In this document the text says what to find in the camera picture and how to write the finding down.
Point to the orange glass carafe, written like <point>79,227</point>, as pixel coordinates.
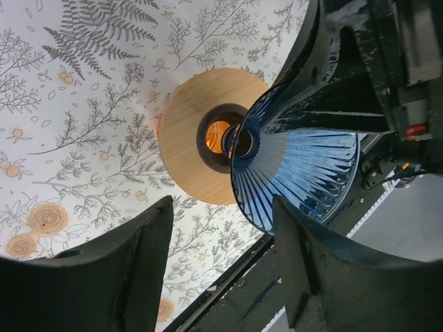
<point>192,127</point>

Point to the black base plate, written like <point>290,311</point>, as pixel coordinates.
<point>249,294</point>

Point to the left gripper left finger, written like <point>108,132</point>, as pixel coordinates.
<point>110,283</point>

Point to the floral tablecloth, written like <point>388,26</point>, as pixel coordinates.
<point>83,87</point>

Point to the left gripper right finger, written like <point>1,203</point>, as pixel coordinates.
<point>332,283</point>

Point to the wooden ring dripper stand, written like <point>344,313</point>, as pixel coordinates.
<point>199,181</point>

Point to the blue glass dripper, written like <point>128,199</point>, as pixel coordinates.
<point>313,169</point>

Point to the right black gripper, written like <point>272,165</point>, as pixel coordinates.
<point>367,67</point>

